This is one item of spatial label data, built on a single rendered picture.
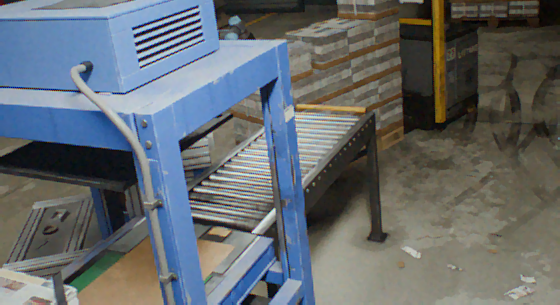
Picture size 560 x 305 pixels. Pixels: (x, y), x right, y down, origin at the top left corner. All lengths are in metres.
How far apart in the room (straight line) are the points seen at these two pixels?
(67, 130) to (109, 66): 0.19
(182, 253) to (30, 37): 0.69
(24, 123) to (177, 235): 0.49
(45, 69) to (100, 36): 0.24
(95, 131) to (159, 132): 0.18
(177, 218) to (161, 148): 0.18
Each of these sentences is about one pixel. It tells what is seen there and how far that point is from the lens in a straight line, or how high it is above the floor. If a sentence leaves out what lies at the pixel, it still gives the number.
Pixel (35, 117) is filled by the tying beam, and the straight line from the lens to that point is 1.58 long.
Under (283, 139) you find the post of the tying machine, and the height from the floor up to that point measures 1.24.
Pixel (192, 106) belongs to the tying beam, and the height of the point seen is 1.51.
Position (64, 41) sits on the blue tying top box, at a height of 1.68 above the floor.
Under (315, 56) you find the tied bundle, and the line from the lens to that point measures 4.13.
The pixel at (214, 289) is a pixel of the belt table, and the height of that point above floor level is 0.79.
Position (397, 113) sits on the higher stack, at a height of 0.25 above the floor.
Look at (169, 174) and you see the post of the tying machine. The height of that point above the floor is 1.39.
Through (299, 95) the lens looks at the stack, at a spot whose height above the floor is 0.72.
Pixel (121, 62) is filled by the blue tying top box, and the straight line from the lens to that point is 1.49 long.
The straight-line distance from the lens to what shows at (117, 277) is 2.17.
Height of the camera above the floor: 1.94
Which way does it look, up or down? 19 degrees down
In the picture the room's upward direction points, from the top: 7 degrees counter-clockwise
